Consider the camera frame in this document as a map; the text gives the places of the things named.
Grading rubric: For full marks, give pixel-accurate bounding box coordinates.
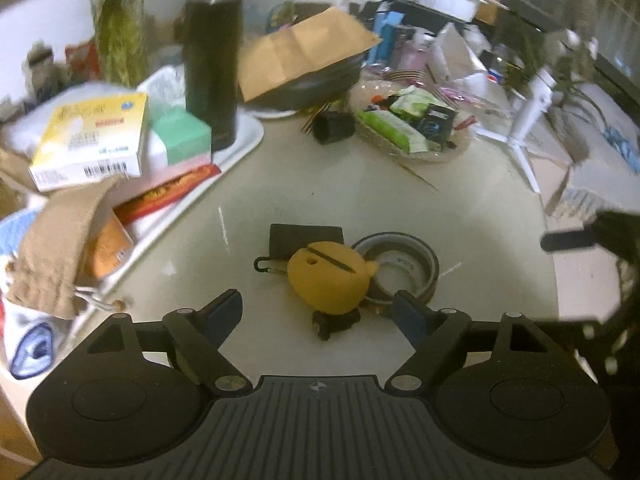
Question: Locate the black power adapter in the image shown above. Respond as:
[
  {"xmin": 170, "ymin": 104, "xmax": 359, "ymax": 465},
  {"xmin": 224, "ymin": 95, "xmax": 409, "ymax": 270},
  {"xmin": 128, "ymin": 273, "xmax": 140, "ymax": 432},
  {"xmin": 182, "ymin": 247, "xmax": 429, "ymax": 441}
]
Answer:
[{"xmin": 311, "ymin": 110, "xmax": 355, "ymax": 145}]

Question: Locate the yellow pig figurine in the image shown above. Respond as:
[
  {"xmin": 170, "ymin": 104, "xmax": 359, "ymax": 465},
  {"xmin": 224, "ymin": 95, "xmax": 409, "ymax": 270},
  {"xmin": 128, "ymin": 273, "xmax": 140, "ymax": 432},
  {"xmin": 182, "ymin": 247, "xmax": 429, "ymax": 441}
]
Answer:
[{"xmin": 286, "ymin": 242, "xmax": 378, "ymax": 315}]

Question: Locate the black zipper case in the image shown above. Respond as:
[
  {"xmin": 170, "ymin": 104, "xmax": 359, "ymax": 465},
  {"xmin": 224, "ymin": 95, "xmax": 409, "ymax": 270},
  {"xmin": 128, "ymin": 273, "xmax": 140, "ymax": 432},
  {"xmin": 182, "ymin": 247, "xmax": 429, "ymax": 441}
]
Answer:
[{"xmin": 245, "ymin": 53, "xmax": 366, "ymax": 110}]

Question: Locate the black tape roll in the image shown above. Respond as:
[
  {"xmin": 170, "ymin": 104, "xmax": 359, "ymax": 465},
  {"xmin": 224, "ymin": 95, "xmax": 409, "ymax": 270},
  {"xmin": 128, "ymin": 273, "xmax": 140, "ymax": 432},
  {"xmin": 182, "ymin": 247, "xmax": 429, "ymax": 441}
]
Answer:
[{"xmin": 352, "ymin": 232, "xmax": 439, "ymax": 311}]

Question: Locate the glass vase with bamboo middle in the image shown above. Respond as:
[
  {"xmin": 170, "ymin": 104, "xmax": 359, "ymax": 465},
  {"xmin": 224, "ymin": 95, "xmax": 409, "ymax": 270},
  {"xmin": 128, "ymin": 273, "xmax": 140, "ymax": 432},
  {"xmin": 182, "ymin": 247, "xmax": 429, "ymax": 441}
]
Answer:
[{"xmin": 89, "ymin": 0, "xmax": 148, "ymax": 88}]

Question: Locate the black thermos bottle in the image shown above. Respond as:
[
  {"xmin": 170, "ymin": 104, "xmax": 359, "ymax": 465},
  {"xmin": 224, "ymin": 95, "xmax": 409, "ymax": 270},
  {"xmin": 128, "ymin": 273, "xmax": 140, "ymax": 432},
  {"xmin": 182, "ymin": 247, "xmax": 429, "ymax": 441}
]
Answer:
[{"xmin": 182, "ymin": 0, "xmax": 243, "ymax": 152}]

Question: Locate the red flat box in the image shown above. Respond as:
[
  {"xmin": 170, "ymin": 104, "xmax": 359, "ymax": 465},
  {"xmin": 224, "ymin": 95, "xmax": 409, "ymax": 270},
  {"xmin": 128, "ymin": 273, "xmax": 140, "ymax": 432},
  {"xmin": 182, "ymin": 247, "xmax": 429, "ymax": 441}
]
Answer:
[{"xmin": 114, "ymin": 164, "xmax": 221, "ymax": 226}]

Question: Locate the orange labelled packet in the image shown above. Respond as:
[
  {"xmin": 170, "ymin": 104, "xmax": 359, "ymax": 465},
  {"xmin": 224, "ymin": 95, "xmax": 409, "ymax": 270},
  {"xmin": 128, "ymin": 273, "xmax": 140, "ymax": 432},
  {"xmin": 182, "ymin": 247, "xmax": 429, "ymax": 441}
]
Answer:
[{"xmin": 85, "ymin": 211, "xmax": 134, "ymax": 280}]

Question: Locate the yellow medicine box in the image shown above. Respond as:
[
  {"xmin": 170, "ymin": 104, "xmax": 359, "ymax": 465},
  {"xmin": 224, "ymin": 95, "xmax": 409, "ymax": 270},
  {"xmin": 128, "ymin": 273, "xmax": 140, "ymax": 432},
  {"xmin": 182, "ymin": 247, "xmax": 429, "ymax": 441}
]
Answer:
[{"xmin": 29, "ymin": 92, "xmax": 149, "ymax": 192}]

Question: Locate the white gimbal tripod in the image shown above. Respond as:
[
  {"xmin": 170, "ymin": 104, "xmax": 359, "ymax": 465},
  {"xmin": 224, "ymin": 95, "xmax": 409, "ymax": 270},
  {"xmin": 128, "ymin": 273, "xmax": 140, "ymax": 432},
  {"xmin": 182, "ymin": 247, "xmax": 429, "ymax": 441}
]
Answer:
[{"xmin": 473, "ymin": 29, "xmax": 599, "ymax": 194}]

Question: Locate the black small card box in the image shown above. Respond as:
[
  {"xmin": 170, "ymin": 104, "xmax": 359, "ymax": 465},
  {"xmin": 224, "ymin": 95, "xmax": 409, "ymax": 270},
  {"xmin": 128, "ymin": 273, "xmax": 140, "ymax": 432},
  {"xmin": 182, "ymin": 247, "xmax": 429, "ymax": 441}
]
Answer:
[{"xmin": 416, "ymin": 104, "xmax": 457, "ymax": 143}]

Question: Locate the green wet wipes pack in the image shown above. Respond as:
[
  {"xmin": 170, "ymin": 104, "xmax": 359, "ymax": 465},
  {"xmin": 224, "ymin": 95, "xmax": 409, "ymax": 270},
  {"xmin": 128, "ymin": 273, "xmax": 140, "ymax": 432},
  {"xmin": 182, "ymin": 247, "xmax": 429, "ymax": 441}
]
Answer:
[{"xmin": 358, "ymin": 110, "xmax": 430, "ymax": 154}]

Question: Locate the black rectangular box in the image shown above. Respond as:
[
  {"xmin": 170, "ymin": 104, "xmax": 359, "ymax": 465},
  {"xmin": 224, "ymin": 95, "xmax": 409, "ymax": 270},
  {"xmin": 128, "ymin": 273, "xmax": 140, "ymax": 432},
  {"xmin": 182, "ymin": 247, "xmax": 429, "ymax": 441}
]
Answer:
[{"xmin": 269, "ymin": 223, "xmax": 344, "ymax": 260}]

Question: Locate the pink liquid bottle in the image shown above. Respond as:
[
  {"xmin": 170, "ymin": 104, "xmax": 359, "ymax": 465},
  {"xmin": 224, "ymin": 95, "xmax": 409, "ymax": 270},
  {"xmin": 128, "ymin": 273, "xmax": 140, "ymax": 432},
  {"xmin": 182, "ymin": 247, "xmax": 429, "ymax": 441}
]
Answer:
[{"xmin": 398, "ymin": 36, "xmax": 434, "ymax": 70}]

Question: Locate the brown paper envelope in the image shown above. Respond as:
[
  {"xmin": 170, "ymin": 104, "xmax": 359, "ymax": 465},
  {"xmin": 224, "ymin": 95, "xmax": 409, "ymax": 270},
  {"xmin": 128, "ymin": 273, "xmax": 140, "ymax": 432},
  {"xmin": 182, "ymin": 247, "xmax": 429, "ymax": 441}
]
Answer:
[{"xmin": 238, "ymin": 6, "xmax": 381, "ymax": 102}]

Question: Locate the woven snack basket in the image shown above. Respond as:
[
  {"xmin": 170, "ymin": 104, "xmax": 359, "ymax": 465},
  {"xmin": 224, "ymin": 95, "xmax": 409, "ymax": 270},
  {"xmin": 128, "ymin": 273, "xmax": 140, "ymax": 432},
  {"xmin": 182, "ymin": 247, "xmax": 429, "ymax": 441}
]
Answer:
[{"xmin": 348, "ymin": 80, "xmax": 475, "ymax": 164}]

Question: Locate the beige drawstring pouch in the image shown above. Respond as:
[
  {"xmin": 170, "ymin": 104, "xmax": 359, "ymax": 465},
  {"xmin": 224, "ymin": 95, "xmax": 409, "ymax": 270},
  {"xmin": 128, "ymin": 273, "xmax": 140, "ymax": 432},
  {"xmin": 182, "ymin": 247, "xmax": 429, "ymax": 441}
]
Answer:
[{"xmin": 6, "ymin": 176, "xmax": 123, "ymax": 320}]

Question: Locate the green tissue pack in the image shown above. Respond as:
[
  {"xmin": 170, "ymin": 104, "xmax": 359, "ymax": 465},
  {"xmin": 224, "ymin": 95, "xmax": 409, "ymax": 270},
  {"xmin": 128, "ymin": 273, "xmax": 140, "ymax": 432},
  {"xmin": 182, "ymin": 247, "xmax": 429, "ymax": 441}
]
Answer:
[{"xmin": 152, "ymin": 107, "xmax": 212, "ymax": 166}]

